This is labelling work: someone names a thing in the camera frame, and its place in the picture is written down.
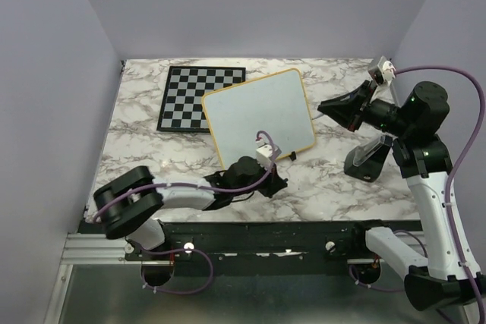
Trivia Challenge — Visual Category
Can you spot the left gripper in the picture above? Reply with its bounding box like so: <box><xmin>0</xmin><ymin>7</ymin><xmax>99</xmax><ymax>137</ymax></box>
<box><xmin>231</xmin><ymin>159</ymin><xmax>286</xmax><ymax>199</ymax></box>

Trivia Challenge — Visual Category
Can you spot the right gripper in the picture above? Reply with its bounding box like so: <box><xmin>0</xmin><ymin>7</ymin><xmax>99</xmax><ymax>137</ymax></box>
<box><xmin>320</xmin><ymin>78</ymin><xmax>413</xmax><ymax>136</ymax></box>

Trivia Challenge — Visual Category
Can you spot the yellow framed whiteboard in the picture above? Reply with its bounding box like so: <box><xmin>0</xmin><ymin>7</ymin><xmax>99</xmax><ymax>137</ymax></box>
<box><xmin>202</xmin><ymin>68</ymin><xmax>316</xmax><ymax>168</ymax></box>

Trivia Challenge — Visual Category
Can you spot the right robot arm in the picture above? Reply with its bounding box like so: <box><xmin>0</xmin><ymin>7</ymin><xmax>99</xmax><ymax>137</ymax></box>
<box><xmin>317</xmin><ymin>80</ymin><xmax>485</xmax><ymax>311</ymax></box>

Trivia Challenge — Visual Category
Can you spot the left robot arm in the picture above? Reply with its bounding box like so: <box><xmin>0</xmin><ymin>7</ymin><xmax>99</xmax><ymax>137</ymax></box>
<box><xmin>93</xmin><ymin>156</ymin><xmax>288</xmax><ymax>260</ymax></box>

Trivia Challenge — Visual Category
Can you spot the black eraser holder stand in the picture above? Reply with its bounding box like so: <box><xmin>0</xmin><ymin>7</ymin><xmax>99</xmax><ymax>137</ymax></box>
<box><xmin>343</xmin><ymin>134</ymin><xmax>393</xmax><ymax>183</ymax></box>

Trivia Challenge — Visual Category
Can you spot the black white chessboard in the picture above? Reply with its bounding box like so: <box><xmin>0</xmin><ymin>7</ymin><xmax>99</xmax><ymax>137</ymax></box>
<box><xmin>156</xmin><ymin>65</ymin><xmax>246</xmax><ymax>133</ymax></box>

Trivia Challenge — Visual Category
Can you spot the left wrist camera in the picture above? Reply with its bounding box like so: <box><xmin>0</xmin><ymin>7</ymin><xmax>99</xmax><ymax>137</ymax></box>
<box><xmin>255</xmin><ymin>143</ymin><xmax>281</xmax><ymax>169</ymax></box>

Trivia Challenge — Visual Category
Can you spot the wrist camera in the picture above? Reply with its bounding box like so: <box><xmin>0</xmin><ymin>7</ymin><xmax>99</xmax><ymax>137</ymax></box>
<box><xmin>368</xmin><ymin>56</ymin><xmax>396</xmax><ymax>90</ymax></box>
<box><xmin>255</xmin><ymin>143</ymin><xmax>281</xmax><ymax>169</ymax></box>

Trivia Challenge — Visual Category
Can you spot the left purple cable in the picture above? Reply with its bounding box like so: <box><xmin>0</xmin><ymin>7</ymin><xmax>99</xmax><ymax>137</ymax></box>
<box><xmin>93</xmin><ymin>130</ymin><xmax>274</xmax><ymax>226</ymax></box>

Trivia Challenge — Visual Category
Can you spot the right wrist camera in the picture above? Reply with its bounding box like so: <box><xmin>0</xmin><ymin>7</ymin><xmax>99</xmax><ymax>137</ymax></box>
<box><xmin>368</xmin><ymin>56</ymin><xmax>396</xmax><ymax>90</ymax></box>

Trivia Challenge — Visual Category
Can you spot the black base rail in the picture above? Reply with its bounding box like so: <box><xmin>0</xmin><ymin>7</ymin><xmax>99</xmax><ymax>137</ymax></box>
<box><xmin>125</xmin><ymin>220</ymin><xmax>381</xmax><ymax>276</ymax></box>

